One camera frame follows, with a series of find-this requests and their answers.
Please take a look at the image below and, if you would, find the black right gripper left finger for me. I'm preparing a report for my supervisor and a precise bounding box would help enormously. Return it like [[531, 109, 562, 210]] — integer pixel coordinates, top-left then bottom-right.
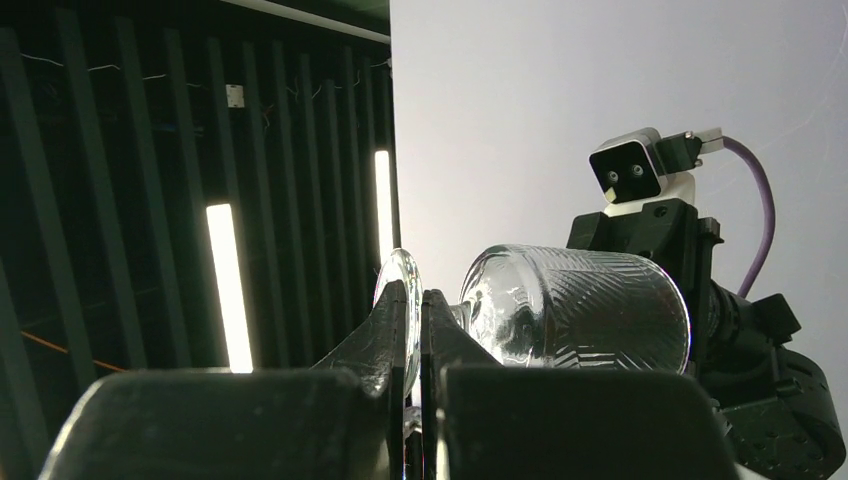
[[41, 281, 407, 479]]

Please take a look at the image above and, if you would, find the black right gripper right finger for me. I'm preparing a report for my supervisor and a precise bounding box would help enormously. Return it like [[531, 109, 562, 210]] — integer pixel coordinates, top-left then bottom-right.
[[421, 290, 738, 479]]

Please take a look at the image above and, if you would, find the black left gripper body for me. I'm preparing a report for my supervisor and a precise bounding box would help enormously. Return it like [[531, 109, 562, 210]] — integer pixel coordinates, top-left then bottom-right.
[[567, 199, 723, 371]]

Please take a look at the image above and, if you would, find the clear glass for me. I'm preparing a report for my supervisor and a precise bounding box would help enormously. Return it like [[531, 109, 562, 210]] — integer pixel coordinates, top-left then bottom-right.
[[374, 244, 692, 386]]

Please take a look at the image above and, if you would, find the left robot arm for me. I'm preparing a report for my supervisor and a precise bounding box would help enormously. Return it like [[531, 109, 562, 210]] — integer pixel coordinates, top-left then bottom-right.
[[567, 199, 847, 479]]

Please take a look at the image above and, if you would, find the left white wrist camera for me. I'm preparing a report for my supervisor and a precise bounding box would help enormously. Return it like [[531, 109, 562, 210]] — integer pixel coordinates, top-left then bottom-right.
[[589, 127, 724, 217]]

